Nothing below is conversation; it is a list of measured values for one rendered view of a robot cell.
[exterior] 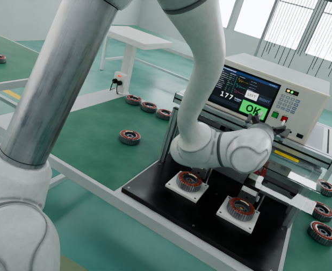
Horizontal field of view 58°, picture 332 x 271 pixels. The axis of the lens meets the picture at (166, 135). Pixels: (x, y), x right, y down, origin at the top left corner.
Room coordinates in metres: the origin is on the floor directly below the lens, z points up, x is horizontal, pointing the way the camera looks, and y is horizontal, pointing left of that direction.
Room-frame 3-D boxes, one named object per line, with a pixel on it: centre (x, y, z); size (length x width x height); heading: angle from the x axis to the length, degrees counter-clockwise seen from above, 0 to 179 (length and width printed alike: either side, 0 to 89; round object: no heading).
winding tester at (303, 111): (1.35, -0.40, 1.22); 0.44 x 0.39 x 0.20; 68
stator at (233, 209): (1.01, -0.38, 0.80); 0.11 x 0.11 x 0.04
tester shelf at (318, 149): (1.35, -0.38, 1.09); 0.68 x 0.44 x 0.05; 68
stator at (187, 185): (1.10, -0.15, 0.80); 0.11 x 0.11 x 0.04
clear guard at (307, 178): (0.99, -0.46, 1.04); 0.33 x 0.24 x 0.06; 158
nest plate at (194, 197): (1.10, -0.15, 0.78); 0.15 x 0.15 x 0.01; 68
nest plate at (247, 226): (1.01, -0.38, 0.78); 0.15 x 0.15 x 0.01; 68
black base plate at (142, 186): (1.07, -0.27, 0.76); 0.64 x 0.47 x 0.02; 68
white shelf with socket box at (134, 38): (1.93, 0.36, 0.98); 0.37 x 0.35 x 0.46; 68
